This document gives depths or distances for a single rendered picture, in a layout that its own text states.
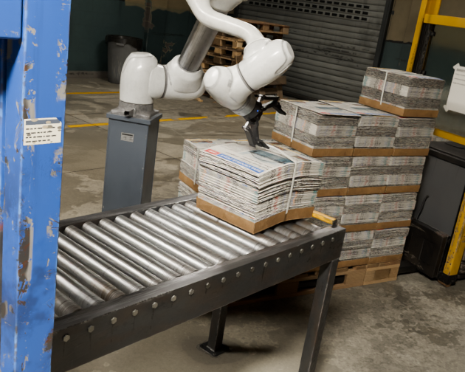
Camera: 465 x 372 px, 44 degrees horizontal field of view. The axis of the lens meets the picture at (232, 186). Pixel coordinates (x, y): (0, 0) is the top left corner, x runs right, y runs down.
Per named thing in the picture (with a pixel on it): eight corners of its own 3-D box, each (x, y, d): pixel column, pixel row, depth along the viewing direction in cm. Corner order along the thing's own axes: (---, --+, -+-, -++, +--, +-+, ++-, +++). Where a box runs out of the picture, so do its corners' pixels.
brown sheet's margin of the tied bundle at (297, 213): (256, 194, 241) (258, 184, 240) (312, 217, 223) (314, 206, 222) (231, 195, 229) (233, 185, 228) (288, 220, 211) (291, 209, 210)
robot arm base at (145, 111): (106, 114, 253) (107, 102, 252) (122, 106, 274) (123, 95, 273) (146, 121, 252) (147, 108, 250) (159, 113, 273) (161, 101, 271)
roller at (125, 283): (55, 240, 183) (56, 226, 182) (150, 304, 154) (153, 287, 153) (41, 243, 180) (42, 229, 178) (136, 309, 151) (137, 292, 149)
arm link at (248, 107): (221, 106, 194) (230, 114, 199) (240, 113, 189) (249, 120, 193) (232, 83, 195) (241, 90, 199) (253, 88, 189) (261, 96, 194)
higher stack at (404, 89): (324, 258, 388) (364, 66, 349) (358, 255, 403) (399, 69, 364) (362, 286, 357) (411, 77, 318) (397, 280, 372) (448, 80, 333)
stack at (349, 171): (165, 278, 330) (181, 137, 305) (325, 258, 388) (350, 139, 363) (195, 313, 298) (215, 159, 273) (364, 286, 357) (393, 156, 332)
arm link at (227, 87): (227, 117, 191) (260, 97, 186) (201, 97, 179) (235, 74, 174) (220, 93, 196) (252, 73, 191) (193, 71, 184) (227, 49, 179)
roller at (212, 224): (168, 203, 216) (167, 215, 218) (264, 249, 187) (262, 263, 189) (178, 201, 220) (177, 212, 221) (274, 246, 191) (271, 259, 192)
